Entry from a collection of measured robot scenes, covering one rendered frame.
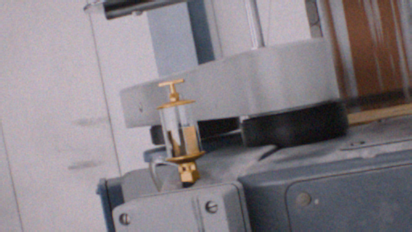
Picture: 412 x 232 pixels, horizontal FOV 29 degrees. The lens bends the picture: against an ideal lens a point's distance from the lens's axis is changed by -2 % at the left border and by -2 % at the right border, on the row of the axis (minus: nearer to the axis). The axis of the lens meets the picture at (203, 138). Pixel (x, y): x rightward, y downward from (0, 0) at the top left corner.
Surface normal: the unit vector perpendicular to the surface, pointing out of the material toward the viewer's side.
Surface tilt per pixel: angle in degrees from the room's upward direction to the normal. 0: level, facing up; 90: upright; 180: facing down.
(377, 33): 90
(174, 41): 90
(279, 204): 90
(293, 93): 90
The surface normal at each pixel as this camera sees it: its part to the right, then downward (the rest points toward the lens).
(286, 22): -0.32, 0.11
